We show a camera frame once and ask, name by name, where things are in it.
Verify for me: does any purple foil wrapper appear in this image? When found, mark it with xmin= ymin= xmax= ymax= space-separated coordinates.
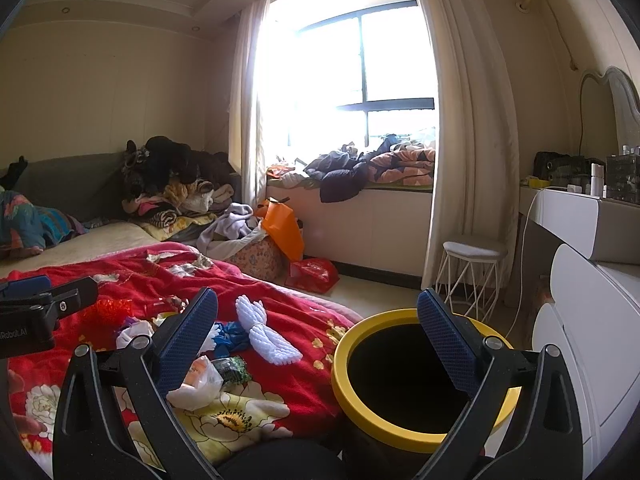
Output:
xmin=115 ymin=318 xmax=154 ymax=349

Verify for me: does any white plastic bag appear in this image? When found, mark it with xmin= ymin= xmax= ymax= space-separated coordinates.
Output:
xmin=166 ymin=356 xmax=224 ymax=411

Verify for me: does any red gold wrapper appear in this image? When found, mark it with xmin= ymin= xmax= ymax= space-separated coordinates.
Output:
xmin=144 ymin=295 xmax=189 ymax=318

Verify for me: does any dark green snack wrapper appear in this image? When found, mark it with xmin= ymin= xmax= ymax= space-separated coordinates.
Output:
xmin=212 ymin=356 xmax=252 ymax=390

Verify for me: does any blue plastic glove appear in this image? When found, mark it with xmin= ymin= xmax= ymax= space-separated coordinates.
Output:
xmin=210 ymin=322 xmax=250 ymax=359

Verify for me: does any yellow rimmed black trash bin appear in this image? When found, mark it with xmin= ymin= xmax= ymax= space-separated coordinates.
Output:
xmin=330 ymin=308 xmax=522 ymax=466

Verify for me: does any person's left hand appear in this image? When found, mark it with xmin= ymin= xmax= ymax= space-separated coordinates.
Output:
xmin=6 ymin=368 xmax=48 ymax=436

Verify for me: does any teal patterned pillow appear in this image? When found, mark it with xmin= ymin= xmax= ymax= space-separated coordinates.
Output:
xmin=0 ymin=190 xmax=85 ymax=259

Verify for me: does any white rounded drawer cabinet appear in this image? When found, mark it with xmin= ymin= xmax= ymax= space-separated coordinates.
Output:
xmin=532 ymin=244 xmax=639 ymax=478

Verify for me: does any pile of clothes on bed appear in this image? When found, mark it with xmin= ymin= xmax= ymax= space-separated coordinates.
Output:
xmin=122 ymin=136 xmax=241 ymax=245

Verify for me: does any red floral blanket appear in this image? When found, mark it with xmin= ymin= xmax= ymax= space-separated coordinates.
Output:
xmin=1 ymin=244 xmax=354 ymax=479

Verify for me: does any lavender white clothes heap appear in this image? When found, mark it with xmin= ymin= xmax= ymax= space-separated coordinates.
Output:
xmin=196 ymin=203 xmax=268 ymax=261

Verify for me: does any white dresser desk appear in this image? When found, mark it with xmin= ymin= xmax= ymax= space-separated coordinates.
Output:
xmin=520 ymin=188 xmax=640 ymax=266

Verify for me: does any floral fabric basket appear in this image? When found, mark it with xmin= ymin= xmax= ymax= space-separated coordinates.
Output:
xmin=228 ymin=236 xmax=285 ymax=282

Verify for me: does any sheer curtain left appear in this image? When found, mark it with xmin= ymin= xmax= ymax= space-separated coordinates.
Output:
xmin=228 ymin=0 xmax=270 ymax=207

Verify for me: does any orange paper bag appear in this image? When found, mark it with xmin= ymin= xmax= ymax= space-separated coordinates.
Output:
xmin=255 ymin=198 xmax=305 ymax=261

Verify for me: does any cream curtain right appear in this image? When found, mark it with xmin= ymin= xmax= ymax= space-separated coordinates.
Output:
xmin=418 ymin=0 xmax=520 ymax=287

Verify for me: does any black bag on desk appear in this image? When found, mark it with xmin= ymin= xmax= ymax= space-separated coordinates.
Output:
xmin=533 ymin=152 xmax=605 ymax=188

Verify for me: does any red plastic bag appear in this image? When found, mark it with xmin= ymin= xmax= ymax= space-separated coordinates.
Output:
xmin=285 ymin=258 xmax=340 ymax=295

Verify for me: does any orange patterned quilt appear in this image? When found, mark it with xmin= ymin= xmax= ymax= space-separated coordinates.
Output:
xmin=368 ymin=145 xmax=436 ymax=188

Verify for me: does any dark navy jacket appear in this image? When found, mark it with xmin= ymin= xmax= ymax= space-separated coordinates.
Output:
xmin=304 ymin=151 xmax=369 ymax=204

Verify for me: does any ornate vanity mirror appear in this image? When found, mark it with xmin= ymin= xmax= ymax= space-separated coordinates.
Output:
xmin=578 ymin=66 xmax=639 ymax=160

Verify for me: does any black framed window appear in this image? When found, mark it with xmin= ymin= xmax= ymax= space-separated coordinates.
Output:
xmin=295 ymin=0 xmax=438 ymax=146

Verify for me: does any white wire frame stool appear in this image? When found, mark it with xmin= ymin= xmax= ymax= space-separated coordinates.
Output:
xmin=435 ymin=236 xmax=506 ymax=322

